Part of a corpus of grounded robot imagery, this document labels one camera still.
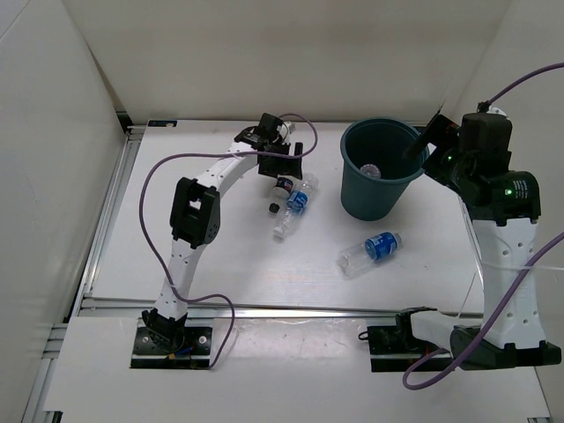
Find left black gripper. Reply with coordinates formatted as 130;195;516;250
257;140;301;179

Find black label plastic bottle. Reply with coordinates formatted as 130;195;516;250
268;176;294;216

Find red label red cap bottle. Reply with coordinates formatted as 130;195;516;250
360;163;382;179

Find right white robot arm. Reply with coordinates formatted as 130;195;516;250
396;113;561;370

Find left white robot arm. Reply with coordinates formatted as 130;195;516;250
138;114;303;353

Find dark green plastic bin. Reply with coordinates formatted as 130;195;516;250
340;118;429;221

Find blue label bottle white cap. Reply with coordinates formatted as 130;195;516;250
273;173;319;240

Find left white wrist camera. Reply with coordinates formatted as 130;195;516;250
279;121;295;139

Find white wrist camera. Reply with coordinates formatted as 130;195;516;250
477;101;508;118
279;121;295;139

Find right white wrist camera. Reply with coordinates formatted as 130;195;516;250
477;101;508;118

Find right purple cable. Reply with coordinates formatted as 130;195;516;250
404;63;564;391

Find purple cable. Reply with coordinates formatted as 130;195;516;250
139;113;321;369
404;63;564;391

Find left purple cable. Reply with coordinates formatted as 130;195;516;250
139;113;321;369

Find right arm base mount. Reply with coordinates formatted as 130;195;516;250
358;326;438;373

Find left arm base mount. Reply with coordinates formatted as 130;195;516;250
130;319;213;370

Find aluminium front rail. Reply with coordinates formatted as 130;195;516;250
74;301;486;319

